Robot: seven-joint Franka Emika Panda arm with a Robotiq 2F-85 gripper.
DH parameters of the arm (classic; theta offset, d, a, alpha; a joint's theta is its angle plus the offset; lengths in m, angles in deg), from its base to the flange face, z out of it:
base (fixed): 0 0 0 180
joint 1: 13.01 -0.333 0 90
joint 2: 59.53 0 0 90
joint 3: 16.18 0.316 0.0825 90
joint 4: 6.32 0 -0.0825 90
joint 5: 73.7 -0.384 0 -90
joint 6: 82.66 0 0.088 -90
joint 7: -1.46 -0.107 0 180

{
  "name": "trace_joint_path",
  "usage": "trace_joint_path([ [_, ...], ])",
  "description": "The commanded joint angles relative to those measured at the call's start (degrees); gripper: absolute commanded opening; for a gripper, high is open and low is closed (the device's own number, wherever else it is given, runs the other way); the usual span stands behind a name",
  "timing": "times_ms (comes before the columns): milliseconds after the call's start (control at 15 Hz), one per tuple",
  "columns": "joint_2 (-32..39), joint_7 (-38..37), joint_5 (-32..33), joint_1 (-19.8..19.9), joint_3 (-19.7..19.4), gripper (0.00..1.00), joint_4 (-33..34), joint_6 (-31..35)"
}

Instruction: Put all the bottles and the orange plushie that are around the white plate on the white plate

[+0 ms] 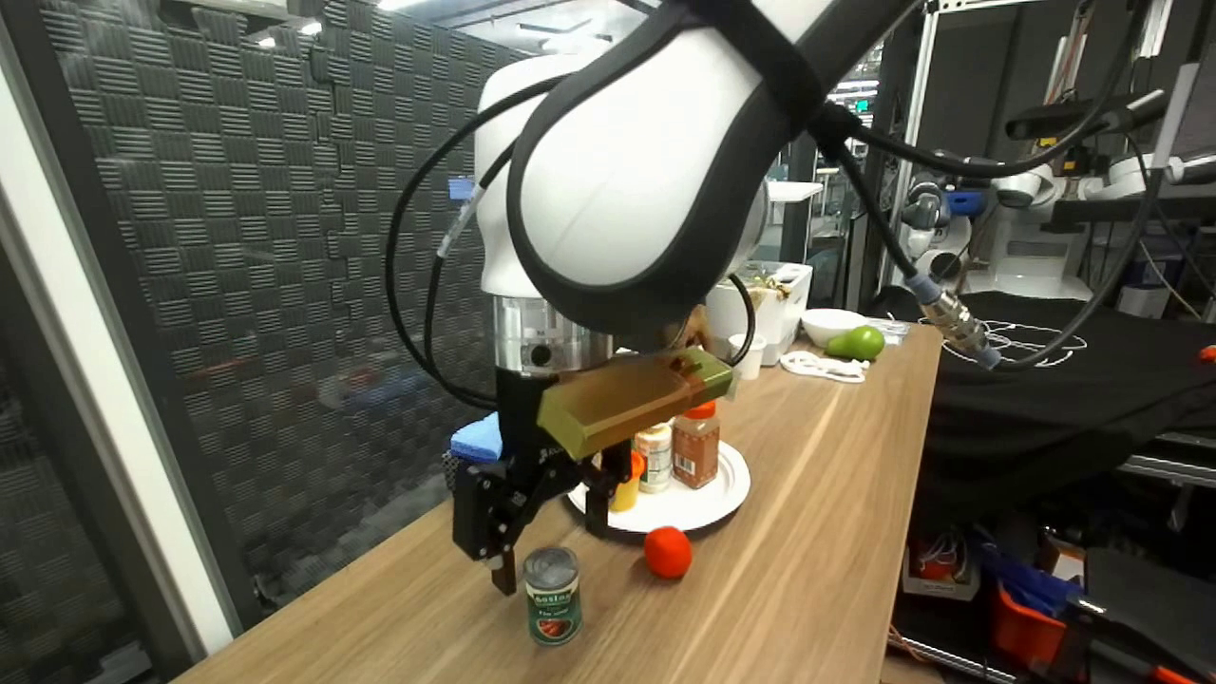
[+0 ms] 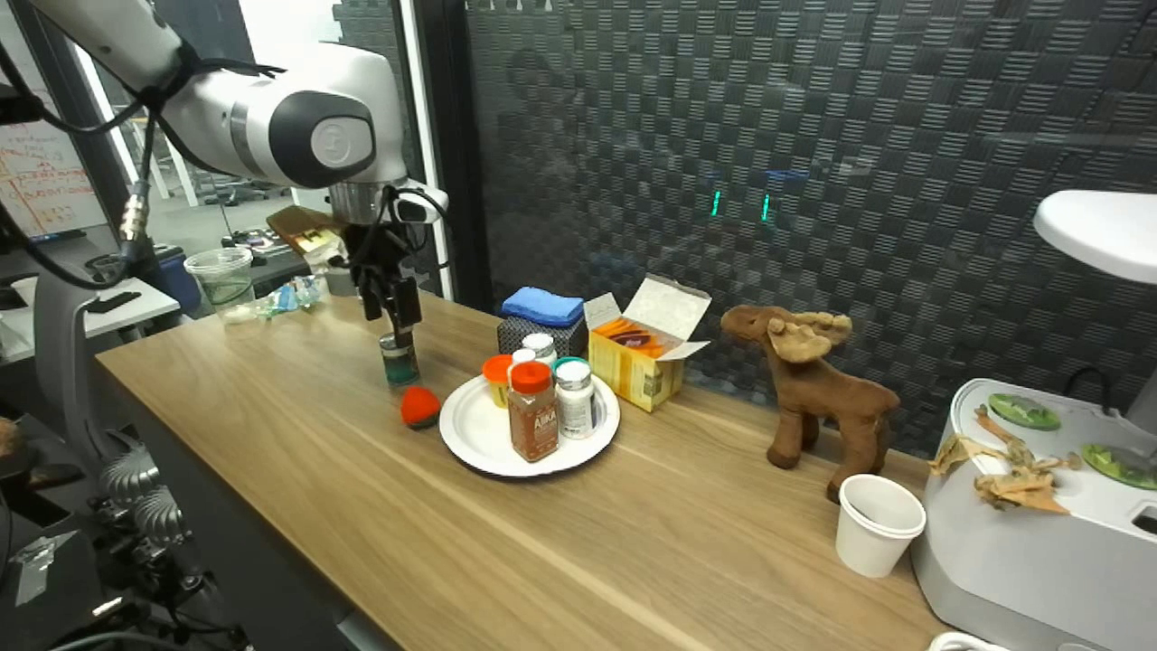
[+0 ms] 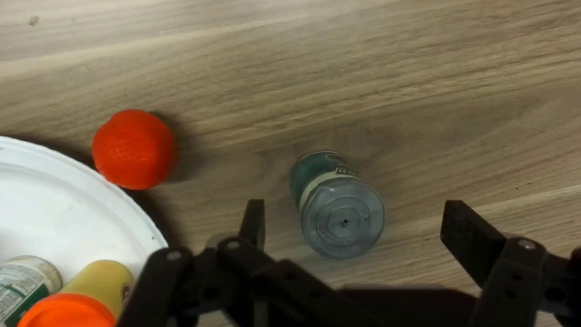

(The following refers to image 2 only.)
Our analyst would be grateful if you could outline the spice bottle with orange lid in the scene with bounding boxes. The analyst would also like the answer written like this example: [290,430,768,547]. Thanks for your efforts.
[507,361,560,464]

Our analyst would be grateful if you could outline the blue cloth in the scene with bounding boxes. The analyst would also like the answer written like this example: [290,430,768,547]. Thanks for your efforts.
[502,287,586,328]

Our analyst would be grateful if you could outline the dried plant leaves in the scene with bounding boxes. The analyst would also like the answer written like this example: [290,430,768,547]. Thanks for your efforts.
[928,406,1082,516]

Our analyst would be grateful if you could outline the green plant pod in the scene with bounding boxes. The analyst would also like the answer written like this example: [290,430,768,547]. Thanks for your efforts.
[1080,442,1157,492]
[987,392,1063,432]

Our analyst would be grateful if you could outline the brown moose plushie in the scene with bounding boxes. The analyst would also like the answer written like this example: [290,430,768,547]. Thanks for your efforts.
[720,305,902,505]

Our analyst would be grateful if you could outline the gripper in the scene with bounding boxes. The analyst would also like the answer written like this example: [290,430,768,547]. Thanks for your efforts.
[343,222,423,350]

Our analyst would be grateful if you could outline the silver ribbed hose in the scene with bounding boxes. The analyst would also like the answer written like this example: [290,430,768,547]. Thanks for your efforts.
[98,441,193,554]

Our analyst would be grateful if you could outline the white desk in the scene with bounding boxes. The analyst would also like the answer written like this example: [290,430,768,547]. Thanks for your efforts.
[0,275,183,364]

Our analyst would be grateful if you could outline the open yellow cardboard box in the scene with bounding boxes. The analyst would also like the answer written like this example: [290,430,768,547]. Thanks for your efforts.
[583,274,713,414]

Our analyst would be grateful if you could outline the clear plastic cup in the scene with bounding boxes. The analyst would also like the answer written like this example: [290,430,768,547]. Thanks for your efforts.
[184,247,257,319]

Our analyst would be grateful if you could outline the orange round plushie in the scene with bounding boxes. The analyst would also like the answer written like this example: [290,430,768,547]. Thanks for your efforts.
[400,386,443,431]

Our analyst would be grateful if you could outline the black cable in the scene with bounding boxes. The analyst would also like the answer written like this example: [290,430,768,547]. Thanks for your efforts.
[1061,366,1118,418]

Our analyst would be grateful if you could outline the blue bin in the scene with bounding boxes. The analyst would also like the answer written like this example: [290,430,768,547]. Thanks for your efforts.
[152,244,202,314]

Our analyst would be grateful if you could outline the crumpled plastic wrapper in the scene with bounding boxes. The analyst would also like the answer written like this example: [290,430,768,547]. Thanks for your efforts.
[256,275,324,319]

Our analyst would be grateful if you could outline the white plate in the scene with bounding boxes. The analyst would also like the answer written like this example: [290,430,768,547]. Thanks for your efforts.
[439,371,622,478]

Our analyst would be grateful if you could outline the black patterned tissue box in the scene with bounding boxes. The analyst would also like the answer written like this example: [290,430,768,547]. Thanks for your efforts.
[496,314,589,361]

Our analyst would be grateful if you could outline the white paper cup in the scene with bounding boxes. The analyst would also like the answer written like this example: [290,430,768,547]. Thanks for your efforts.
[834,474,927,580]

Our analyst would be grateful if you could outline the white pill bottle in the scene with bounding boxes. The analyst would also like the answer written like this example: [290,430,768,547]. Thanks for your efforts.
[553,360,597,440]

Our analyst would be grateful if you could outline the white planter appliance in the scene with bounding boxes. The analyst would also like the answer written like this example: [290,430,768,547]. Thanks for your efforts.
[910,377,1157,651]

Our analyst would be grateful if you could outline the row of orange packets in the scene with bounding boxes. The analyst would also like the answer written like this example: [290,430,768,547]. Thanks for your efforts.
[597,318,675,359]

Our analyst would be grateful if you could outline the small bottle with teal contents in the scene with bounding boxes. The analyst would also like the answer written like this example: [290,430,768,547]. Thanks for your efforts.
[379,332,422,389]

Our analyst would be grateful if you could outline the brown cardboard box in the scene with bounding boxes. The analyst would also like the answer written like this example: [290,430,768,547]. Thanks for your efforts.
[266,205,350,259]

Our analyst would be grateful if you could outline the small grey cup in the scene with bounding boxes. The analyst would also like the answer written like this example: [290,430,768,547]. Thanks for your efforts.
[323,257,360,298]

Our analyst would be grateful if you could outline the white-capped bottle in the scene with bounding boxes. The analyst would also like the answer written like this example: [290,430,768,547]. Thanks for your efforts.
[511,333,559,368]

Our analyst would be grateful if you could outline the whiteboard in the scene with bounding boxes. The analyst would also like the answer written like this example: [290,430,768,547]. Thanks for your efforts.
[0,116,111,241]

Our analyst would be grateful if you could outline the small yellow bottle orange lid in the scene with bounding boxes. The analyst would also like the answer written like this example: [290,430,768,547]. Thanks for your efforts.
[482,354,515,409]

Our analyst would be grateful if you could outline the white lamp head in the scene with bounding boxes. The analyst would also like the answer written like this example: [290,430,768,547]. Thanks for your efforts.
[1033,189,1157,287]

